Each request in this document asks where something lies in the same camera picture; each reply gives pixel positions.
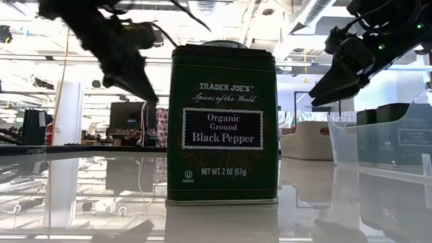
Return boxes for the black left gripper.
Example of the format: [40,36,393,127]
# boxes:
[80,16,159,105]

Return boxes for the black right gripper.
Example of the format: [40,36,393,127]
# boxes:
[308,26,406,107]

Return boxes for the black computer monitor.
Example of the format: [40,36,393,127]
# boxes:
[108,101,158,131]

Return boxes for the yellow ceiling pendant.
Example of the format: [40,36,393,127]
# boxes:
[302,49,310,84]

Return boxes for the red white patterned cloth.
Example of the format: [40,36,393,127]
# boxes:
[155,107,169,149]

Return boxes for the clear plastic bin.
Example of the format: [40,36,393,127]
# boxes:
[325,88,432,185]

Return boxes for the silver foil curtain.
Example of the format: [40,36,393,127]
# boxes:
[277,110,358,128]

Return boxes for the white plastic bin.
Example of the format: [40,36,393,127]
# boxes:
[279,120,335,161]

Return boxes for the white round pillar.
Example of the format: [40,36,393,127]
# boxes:
[52,80,84,146]

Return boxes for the black equipment cases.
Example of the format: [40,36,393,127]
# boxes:
[22,107,54,146]

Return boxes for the black ceiling device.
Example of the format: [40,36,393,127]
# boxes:
[0,25,13,45]

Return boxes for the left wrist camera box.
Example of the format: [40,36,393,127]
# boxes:
[130,20,165,49]

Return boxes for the white ceiling duct pipe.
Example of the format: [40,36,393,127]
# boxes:
[288,0,337,34]

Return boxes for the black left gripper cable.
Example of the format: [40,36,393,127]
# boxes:
[150,0,213,47]

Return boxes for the black aluminium table frame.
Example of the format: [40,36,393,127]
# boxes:
[0,144,169,157]

